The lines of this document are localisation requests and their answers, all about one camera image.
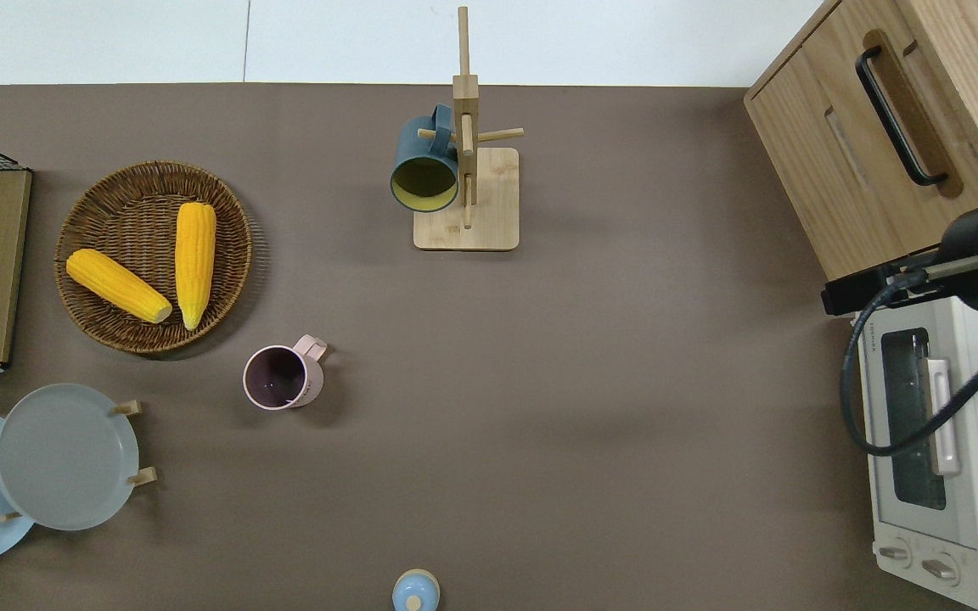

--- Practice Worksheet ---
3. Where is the wooden mug tree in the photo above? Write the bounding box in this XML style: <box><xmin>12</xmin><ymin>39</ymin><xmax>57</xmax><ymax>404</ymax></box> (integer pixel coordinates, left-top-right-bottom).
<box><xmin>413</xmin><ymin>6</ymin><xmax>526</xmax><ymax>252</ymax></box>

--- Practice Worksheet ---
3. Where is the blue service bell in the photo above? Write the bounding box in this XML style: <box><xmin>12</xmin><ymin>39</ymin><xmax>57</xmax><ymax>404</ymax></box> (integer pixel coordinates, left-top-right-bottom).
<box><xmin>392</xmin><ymin>569</ymin><xmax>441</xmax><ymax>611</ymax></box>

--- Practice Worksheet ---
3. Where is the brown wicker basket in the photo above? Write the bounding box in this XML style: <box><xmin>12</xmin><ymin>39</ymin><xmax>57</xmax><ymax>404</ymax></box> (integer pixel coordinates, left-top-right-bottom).
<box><xmin>54</xmin><ymin>161</ymin><xmax>253</xmax><ymax>355</ymax></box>

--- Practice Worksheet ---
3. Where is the dark blue mug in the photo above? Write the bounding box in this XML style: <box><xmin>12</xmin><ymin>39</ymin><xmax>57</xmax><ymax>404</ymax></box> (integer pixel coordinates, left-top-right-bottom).
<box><xmin>391</xmin><ymin>104</ymin><xmax>462</xmax><ymax>213</ymax></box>

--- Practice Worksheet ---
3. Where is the yellow corn cob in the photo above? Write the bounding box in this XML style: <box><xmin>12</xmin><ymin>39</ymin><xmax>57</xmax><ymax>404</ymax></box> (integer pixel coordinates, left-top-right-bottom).
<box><xmin>175</xmin><ymin>202</ymin><xmax>218</xmax><ymax>332</ymax></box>
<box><xmin>65</xmin><ymin>248</ymin><xmax>174</xmax><ymax>324</ymax></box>

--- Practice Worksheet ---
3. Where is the pink mug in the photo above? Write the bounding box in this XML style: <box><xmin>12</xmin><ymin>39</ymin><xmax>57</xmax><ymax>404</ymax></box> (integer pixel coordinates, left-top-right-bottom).
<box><xmin>243</xmin><ymin>334</ymin><xmax>329</xmax><ymax>412</ymax></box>

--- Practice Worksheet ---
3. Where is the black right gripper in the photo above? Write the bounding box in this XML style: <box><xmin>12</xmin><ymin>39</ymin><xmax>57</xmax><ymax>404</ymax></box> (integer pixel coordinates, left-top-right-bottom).
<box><xmin>822</xmin><ymin>199</ymin><xmax>978</xmax><ymax>317</ymax></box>

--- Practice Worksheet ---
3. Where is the wooden plate rack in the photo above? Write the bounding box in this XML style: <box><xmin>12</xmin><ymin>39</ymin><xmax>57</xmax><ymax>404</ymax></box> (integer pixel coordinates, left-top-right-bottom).
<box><xmin>0</xmin><ymin>399</ymin><xmax>159</xmax><ymax>524</ymax></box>

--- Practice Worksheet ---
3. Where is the black cabinet handle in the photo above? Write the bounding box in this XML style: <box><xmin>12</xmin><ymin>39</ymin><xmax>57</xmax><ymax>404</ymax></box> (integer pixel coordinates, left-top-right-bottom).
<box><xmin>855</xmin><ymin>45</ymin><xmax>950</xmax><ymax>188</ymax></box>

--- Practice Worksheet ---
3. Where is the grey plate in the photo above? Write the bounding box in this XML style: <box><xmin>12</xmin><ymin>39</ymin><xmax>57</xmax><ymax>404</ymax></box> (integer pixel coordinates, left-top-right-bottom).
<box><xmin>0</xmin><ymin>383</ymin><xmax>141</xmax><ymax>532</ymax></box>

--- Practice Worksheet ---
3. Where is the brown table mat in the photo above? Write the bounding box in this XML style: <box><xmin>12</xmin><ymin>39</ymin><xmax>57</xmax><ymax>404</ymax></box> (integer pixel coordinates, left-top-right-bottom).
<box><xmin>0</xmin><ymin>82</ymin><xmax>968</xmax><ymax>611</ymax></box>

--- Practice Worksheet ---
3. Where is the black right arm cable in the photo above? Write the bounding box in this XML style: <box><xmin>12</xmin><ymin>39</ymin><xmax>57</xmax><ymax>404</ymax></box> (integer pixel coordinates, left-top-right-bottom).
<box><xmin>840</xmin><ymin>255</ymin><xmax>978</xmax><ymax>459</ymax></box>

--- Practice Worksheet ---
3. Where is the wooden cabinet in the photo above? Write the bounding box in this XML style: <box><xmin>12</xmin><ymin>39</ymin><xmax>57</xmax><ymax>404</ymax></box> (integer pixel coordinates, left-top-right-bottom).
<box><xmin>744</xmin><ymin>0</ymin><xmax>978</xmax><ymax>292</ymax></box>

